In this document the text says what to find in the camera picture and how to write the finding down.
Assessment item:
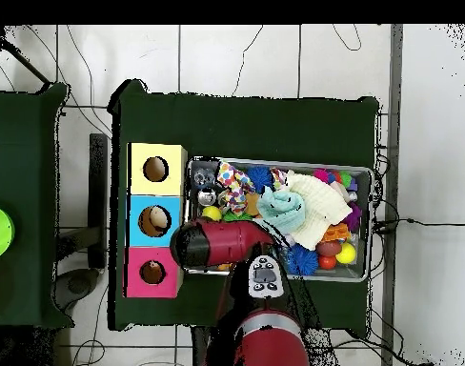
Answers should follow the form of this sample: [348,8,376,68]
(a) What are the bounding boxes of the white polka dot cloth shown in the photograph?
[215,160,256,215]

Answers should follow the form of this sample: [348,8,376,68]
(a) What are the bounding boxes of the light teal cloth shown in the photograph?
[255,186,307,234]

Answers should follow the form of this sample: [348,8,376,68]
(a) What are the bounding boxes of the wooden box with three holes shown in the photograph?
[123,141,189,299]

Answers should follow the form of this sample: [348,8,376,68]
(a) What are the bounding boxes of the yellow tennis ball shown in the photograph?
[200,205,223,222]

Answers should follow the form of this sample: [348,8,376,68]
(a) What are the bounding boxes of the blue spiky rubber ball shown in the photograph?
[247,166,274,193]
[285,243,319,276]

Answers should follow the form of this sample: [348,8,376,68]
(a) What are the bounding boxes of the clear plastic bottle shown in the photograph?
[192,163,216,187]

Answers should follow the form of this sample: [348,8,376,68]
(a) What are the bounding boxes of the beige round toy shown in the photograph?
[147,206,171,234]

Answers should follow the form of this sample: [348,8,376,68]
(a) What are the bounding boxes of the cream knitted cloth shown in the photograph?
[285,169,354,251]

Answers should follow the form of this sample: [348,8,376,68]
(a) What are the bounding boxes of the brown toy football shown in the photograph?
[315,240,342,257]

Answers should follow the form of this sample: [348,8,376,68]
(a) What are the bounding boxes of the yellow smooth ball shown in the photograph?
[334,241,357,265]

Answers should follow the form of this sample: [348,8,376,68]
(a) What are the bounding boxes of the grey round stand base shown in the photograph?
[52,267,102,312]

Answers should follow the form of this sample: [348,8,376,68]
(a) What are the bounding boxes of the dark green side table cloth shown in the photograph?
[0,82,75,330]

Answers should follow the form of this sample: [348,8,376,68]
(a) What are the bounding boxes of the black tripod pole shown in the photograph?
[0,25,52,86]

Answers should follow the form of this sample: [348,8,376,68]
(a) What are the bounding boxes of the shallow wire mesh bin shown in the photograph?
[181,154,374,283]

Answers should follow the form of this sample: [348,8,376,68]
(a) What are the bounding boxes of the black power cable with plug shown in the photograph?
[371,216,465,234]

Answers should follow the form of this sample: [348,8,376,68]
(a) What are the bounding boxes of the grey metal rail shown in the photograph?
[380,24,404,366]

